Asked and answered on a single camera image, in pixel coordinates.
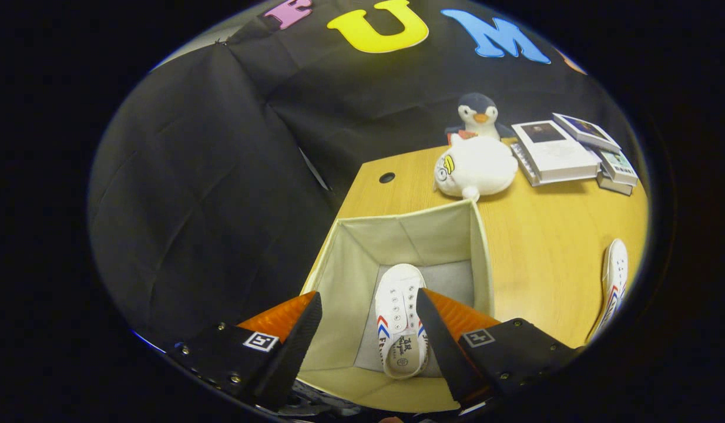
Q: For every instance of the white round plush toy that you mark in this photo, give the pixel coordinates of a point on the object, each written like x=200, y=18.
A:
x=480, y=167

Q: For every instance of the book with pale green cover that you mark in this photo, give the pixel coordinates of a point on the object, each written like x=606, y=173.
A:
x=620, y=165

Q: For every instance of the grey penguin plush toy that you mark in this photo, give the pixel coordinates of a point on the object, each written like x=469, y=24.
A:
x=480, y=117

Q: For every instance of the white shoe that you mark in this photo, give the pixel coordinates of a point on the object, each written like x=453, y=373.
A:
x=398, y=305
x=614, y=276

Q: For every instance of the book with blue picture cover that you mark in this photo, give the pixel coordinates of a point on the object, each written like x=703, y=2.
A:
x=586, y=132

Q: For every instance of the dark grey book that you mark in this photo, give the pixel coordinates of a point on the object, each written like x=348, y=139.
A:
x=614, y=185

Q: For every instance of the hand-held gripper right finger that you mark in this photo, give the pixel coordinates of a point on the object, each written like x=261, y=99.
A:
x=442, y=352

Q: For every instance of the white book with dark portrait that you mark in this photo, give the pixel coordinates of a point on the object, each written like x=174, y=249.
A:
x=556, y=155

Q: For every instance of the black backdrop cloth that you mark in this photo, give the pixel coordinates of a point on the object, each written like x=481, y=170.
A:
x=192, y=205

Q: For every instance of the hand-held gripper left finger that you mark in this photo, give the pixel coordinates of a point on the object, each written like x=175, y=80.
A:
x=292, y=358

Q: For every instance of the grey fabric storage box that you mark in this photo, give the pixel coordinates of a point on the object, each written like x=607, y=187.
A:
x=351, y=282

